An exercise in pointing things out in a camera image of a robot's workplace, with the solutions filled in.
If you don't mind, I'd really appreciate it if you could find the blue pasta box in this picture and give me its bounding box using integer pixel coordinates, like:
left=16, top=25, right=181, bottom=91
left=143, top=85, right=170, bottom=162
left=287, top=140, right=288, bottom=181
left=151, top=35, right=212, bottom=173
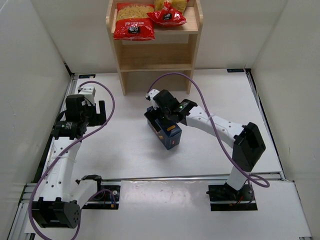
left=146, top=106, right=182, bottom=150

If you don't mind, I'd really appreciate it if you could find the red pasta bag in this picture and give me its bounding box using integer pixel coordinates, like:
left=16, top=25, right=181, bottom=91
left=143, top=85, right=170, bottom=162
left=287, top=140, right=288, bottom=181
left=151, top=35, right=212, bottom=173
left=147, top=0, right=189, bottom=28
left=113, top=2, right=155, bottom=41

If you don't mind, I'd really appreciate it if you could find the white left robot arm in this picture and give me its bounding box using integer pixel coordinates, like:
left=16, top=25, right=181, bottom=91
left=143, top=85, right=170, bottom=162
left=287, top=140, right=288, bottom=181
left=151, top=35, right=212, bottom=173
left=31, top=88, right=107, bottom=229

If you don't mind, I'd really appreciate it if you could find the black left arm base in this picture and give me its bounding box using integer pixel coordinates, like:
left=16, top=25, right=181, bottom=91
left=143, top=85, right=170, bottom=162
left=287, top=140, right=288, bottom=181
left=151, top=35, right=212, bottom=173
left=70, top=174, right=121, bottom=210

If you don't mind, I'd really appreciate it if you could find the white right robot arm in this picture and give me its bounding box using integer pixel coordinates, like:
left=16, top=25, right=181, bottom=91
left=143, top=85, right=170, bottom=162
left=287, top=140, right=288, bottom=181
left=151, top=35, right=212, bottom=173
left=144, top=89, right=266, bottom=191

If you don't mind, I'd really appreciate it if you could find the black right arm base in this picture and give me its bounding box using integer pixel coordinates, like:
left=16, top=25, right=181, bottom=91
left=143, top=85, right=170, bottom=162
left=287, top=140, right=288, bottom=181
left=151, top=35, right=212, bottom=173
left=206, top=181, right=258, bottom=212

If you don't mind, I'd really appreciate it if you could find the wooden three-tier shelf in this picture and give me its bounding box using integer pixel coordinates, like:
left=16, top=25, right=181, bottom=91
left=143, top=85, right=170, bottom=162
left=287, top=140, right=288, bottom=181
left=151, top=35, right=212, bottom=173
left=105, top=0, right=204, bottom=95

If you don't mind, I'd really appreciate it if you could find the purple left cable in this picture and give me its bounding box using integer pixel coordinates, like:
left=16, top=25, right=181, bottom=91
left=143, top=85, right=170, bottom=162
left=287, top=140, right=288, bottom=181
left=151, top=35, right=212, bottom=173
left=27, top=81, right=116, bottom=240

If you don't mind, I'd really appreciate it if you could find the purple cable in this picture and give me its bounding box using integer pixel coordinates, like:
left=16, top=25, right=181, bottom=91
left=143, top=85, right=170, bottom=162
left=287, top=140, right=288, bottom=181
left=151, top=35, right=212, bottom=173
left=148, top=72, right=271, bottom=208
left=27, top=81, right=116, bottom=240

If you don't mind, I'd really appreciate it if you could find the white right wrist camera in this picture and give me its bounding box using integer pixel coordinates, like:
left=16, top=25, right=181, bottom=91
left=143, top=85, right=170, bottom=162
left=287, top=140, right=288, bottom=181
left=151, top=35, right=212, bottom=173
left=145, top=89, right=160, bottom=101

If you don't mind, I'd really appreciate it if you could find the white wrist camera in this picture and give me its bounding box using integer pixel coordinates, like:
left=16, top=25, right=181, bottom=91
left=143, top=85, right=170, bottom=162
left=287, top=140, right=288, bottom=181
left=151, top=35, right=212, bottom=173
left=77, top=85, right=96, bottom=106
left=145, top=89, right=160, bottom=101

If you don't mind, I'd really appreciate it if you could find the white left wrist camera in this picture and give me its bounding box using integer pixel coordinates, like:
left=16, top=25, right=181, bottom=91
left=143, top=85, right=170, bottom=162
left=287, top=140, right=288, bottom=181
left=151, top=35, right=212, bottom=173
left=77, top=85, right=96, bottom=106

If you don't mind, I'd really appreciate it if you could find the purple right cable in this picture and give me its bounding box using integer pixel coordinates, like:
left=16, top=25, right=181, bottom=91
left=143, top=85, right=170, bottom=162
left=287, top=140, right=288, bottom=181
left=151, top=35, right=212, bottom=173
left=148, top=72, right=271, bottom=208

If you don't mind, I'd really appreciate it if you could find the aluminium rail frame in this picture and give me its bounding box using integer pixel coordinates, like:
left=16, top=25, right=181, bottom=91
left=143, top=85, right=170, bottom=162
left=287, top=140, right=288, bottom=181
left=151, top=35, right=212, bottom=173
left=7, top=67, right=313, bottom=240

